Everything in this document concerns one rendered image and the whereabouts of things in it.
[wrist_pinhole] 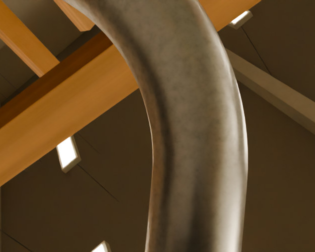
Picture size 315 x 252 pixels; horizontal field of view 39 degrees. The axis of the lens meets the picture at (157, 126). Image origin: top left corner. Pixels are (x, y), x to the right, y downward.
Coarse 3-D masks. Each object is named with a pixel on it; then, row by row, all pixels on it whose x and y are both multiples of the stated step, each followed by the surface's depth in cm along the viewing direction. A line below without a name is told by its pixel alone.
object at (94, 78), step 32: (224, 0) 68; (256, 0) 69; (64, 64) 76; (96, 64) 70; (32, 96) 74; (64, 96) 72; (96, 96) 73; (0, 128) 73; (32, 128) 74; (64, 128) 75; (0, 160) 77; (32, 160) 78
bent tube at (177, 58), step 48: (96, 0) 13; (144, 0) 13; (192, 0) 13; (144, 48) 13; (192, 48) 13; (144, 96) 14; (192, 96) 13; (192, 144) 13; (240, 144) 13; (192, 192) 12; (240, 192) 13; (192, 240) 12; (240, 240) 13
